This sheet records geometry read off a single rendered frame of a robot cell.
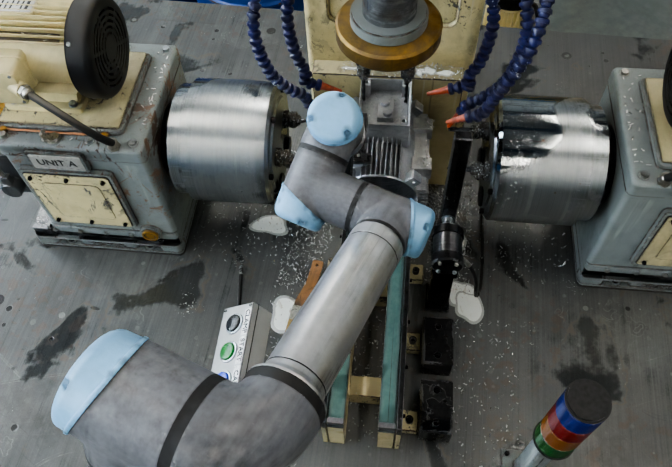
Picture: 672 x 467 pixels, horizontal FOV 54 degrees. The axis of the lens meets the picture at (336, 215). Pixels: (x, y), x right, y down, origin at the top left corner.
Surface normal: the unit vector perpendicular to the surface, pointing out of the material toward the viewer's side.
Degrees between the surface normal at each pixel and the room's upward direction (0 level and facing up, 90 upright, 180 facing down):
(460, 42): 90
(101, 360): 10
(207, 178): 77
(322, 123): 30
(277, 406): 26
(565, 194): 66
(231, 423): 19
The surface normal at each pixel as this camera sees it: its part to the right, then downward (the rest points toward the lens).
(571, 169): -0.10, 0.23
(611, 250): -0.11, 0.83
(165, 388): 0.11, -0.69
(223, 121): -0.07, -0.16
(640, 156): -0.04, -0.55
